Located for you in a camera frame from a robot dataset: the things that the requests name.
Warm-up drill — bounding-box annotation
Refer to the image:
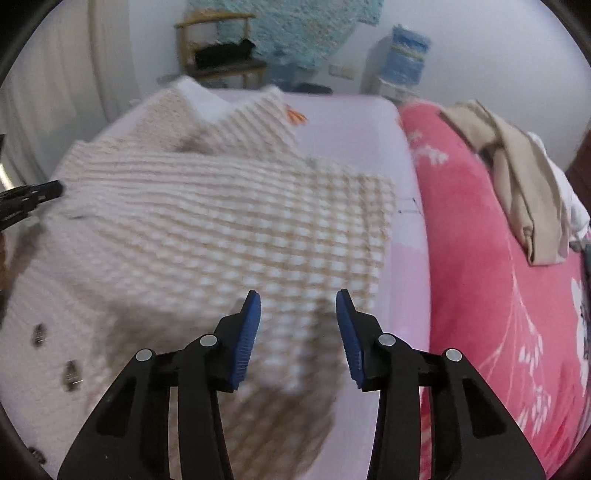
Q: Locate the beige clothing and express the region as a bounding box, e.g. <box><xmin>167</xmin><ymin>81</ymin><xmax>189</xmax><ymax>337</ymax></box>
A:
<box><xmin>438</xmin><ymin>100</ymin><xmax>578</xmax><ymax>266</ymax></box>

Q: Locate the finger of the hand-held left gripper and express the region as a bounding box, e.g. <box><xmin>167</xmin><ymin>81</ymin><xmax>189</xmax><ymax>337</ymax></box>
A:
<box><xmin>0</xmin><ymin>180</ymin><xmax>64</xmax><ymax>227</ymax></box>

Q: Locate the pink floral blanket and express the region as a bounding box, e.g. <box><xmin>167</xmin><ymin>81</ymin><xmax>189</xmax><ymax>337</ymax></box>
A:
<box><xmin>399</xmin><ymin>102</ymin><xmax>591</xmax><ymax>480</ymax></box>

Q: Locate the blue water dispenser bottle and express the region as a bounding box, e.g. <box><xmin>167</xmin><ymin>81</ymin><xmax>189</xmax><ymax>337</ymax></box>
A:
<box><xmin>385</xmin><ymin>24</ymin><xmax>433</xmax><ymax>87</ymax></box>

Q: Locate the teal floral hanging cloth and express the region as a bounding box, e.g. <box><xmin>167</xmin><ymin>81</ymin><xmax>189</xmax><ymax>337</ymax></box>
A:
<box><xmin>187</xmin><ymin>0</ymin><xmax>385</xmax><ymax>68</ymax></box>

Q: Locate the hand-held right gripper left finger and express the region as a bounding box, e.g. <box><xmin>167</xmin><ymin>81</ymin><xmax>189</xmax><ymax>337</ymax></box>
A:
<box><xmin>58</xmin><ymin>290</ymin><xmax>262</xmax><ymax>480</ymax></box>

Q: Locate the black bag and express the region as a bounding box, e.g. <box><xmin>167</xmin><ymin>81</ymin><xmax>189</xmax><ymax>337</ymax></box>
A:
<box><xmin>194</xmin><ymin>39</ymin><xmax>256</xmax><ymax>68</ymax></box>

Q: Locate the brown wooden door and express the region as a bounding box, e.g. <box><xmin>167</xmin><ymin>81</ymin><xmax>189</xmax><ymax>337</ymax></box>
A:
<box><xmin>566</xmin><ymin>131</ymin><xmax>591</xmax><ymax>204</ymax></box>

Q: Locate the wooden chair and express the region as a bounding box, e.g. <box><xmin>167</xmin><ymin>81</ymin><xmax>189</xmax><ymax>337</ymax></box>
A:
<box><xmin>174</xmin><ymin>11</ymin><xmax>267</xmax><ymax>89</ymax></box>

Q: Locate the beige white houndstooth coat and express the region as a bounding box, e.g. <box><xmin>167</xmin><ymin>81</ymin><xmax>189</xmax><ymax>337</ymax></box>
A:
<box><xmin>0</xmin><ymin>76</ymin><xmax>398</xmax><ymax>480</ymax></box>

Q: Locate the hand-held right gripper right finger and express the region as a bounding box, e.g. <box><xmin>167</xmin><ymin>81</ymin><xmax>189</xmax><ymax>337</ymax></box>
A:
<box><xmin>335</xmin><ymin>288</ymin><xmax>548</xmax><ymax>480</ymax></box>

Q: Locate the white curtain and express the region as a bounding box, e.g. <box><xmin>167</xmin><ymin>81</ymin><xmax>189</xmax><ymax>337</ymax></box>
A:
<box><xmin>0</xmin><ymin>0</ymin><xmax>139</xmax><ymax>185</ymax></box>

